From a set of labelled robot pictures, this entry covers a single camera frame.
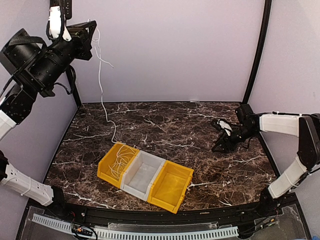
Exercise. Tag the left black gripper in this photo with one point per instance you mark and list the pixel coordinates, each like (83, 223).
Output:
(83, 35)

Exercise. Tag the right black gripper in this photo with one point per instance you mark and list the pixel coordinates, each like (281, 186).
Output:
(226, 150)

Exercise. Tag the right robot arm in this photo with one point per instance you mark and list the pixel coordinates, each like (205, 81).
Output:
(298, 136)

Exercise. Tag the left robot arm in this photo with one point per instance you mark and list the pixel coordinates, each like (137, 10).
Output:
(35, 67)

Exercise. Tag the right yellow plastic bin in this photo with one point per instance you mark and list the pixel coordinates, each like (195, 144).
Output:
(169, 188)

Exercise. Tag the yellow plastic bin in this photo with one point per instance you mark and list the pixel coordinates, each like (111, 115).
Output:
(113, 166)
(169, 188)

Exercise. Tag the white translucent plastic bin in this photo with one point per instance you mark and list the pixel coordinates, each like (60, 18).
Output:
(139, 177)

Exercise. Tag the left yellow plastic bin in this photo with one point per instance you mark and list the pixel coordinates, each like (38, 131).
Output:
(113, 166)

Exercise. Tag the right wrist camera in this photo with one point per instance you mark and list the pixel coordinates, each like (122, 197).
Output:
(222, 125)

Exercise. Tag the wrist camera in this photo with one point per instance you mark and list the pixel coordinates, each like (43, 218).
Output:
(222, 125)
(59, 12)

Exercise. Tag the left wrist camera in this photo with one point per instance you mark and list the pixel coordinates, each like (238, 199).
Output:
(59, 12)

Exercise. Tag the left black frame post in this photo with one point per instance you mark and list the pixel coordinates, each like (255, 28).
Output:
(72, 82)

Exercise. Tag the black frame post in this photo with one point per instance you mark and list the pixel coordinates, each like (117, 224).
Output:
(72, 82)
(259, 50)

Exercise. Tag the white slotted cable duct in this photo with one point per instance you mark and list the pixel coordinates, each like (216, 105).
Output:
(117, 231)

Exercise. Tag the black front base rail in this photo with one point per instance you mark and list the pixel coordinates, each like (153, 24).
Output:
(286, 222)

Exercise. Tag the right black frame post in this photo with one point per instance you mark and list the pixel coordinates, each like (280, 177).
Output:
(259, 50)

